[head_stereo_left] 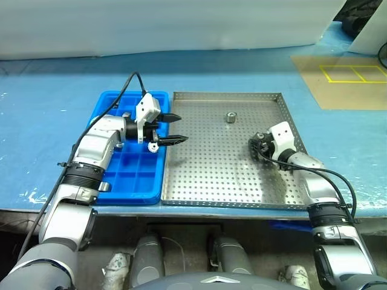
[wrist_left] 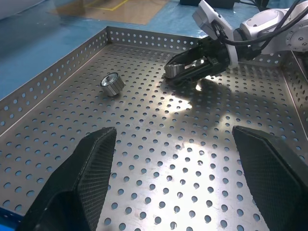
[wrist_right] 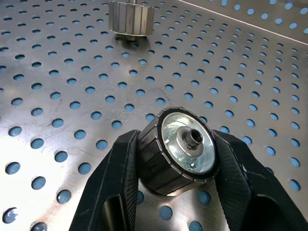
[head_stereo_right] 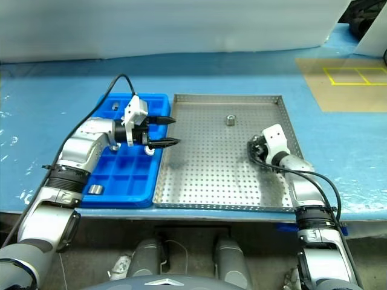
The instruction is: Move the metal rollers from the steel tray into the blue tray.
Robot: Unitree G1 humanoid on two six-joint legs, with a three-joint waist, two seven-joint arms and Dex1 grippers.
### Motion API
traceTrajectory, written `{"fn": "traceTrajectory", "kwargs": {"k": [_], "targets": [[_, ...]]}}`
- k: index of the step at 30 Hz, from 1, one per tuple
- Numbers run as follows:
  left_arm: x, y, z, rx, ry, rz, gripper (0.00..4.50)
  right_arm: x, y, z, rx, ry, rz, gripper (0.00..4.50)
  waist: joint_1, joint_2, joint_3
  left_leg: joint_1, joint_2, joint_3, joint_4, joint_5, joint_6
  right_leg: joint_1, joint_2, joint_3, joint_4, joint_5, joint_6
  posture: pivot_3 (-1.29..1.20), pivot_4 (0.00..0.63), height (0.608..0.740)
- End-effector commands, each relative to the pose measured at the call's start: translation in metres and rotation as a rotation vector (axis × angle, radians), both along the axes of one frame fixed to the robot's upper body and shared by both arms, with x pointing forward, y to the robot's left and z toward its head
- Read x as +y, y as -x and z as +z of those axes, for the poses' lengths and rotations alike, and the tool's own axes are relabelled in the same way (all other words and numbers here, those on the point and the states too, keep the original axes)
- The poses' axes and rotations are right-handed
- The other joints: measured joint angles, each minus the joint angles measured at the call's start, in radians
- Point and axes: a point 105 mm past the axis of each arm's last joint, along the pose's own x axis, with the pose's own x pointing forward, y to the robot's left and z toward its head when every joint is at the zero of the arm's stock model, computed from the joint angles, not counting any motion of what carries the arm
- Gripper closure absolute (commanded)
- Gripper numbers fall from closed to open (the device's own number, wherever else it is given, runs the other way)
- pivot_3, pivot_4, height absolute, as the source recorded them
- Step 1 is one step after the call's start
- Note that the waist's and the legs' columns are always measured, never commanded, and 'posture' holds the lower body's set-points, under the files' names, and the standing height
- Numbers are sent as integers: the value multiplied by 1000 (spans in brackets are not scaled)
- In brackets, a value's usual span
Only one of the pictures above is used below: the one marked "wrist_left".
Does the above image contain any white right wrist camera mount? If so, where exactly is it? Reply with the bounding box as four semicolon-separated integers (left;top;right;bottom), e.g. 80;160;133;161
192;0;239;67

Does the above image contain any blue plastic compartment bin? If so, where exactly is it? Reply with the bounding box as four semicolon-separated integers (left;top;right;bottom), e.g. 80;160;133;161
0;206;25;231

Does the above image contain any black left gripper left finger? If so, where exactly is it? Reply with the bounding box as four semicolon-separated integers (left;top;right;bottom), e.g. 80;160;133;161
16;127;117;231

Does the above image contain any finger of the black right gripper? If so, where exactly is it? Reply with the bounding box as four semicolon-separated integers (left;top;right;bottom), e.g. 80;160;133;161
165;62;218;84
167;46;208;65

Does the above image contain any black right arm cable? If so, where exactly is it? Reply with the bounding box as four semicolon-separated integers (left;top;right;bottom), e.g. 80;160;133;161
213;0;308;47

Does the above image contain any perforated stainless steel tray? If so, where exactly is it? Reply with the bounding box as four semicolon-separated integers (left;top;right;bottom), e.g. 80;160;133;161
0;26;308;231

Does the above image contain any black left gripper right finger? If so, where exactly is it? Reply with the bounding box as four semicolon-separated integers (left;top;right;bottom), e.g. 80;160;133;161
231;125;308;231

